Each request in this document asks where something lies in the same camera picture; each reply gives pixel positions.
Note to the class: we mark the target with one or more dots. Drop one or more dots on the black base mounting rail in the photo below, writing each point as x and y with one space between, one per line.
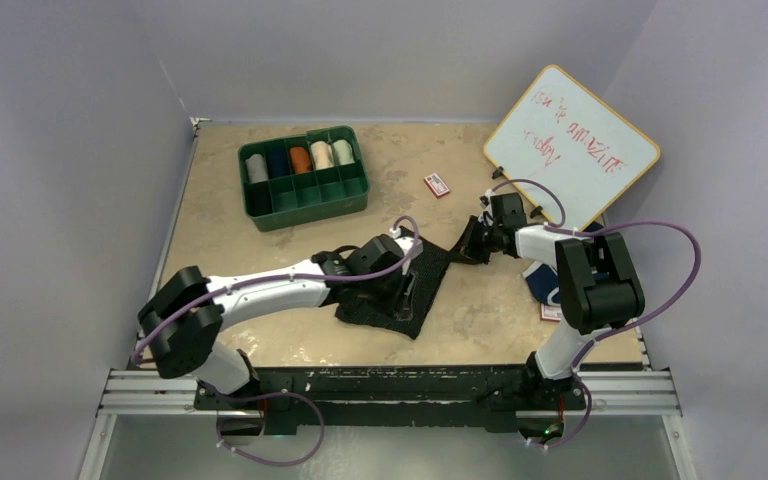
502 398

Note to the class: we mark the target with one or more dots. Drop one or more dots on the orange rolled underwear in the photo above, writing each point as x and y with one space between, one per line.
300 160

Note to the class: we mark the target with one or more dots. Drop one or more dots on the grey rolled underwear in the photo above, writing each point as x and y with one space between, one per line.
256 168

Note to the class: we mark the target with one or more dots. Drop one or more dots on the navy white underwear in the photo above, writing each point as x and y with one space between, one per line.
543 281

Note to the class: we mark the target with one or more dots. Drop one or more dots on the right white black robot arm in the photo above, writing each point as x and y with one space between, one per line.
598 284

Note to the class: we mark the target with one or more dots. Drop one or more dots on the beige rolled underwear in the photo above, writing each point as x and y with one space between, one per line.
322 155

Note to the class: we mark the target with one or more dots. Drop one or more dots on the aluminium frame rail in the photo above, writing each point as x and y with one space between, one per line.
143 392

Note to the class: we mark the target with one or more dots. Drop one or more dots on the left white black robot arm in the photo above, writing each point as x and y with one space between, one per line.
183 320

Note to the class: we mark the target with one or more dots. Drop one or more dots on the green divided storage tray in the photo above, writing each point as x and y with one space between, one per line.
303 198

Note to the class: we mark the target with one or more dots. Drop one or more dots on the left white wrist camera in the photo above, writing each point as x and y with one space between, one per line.
410 245

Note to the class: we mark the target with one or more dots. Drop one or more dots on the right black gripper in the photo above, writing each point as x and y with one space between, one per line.
465 248

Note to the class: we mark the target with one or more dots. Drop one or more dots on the pale green rolled underwear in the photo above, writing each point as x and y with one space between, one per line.
343 152

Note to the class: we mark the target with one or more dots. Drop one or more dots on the small red white box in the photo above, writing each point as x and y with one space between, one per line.
436 185

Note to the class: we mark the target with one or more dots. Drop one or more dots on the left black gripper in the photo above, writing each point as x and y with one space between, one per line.
390 307

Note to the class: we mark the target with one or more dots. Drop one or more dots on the black striped underwear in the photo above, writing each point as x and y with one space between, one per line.
431 265

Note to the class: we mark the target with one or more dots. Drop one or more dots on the whiteboard with red writing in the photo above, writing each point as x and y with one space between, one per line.
568 152

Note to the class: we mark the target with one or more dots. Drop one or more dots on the navy rolled underwear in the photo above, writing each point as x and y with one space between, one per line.
278 164

